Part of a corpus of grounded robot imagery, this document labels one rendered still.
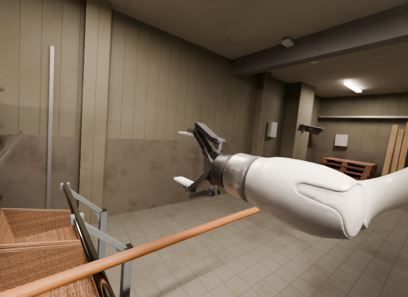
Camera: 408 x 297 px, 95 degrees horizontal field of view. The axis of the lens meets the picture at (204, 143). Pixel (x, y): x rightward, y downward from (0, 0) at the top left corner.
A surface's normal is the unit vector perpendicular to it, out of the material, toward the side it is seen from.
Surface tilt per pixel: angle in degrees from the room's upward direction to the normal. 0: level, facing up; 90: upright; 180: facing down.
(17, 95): 90
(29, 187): 90
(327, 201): 69
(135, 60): 90
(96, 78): 90
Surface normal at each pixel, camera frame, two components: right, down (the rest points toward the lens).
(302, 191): -0.57, -0.37
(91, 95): 0.61, 0.11
